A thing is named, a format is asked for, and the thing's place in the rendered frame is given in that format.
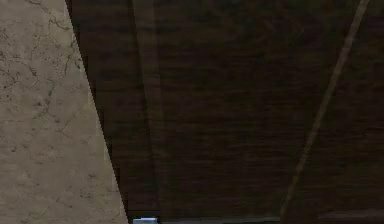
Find dark brown wooden cupboard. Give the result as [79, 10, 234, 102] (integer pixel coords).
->
[64, 0, 384, 224]

